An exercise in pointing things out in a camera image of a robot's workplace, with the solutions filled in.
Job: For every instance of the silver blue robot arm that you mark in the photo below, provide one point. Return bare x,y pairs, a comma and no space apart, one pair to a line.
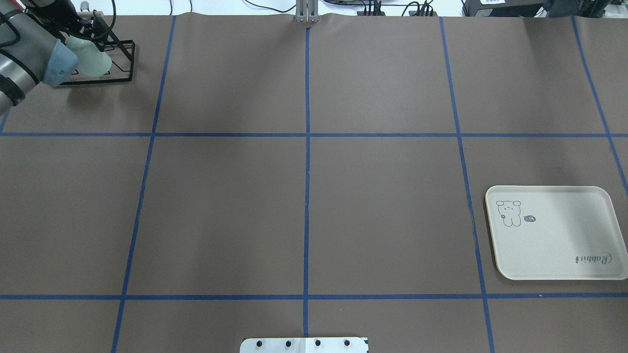
29,55

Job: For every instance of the cream rabbit tray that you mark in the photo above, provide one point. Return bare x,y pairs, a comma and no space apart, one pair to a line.
555,233

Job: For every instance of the aluminium frame post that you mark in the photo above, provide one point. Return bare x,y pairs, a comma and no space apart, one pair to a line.
306,11

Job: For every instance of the black wire cup rack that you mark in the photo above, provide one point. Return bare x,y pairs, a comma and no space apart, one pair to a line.
122,54

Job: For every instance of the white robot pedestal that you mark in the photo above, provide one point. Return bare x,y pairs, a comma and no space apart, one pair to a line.
305,345

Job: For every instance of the light green cup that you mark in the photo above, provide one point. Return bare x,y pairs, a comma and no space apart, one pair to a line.
92,61

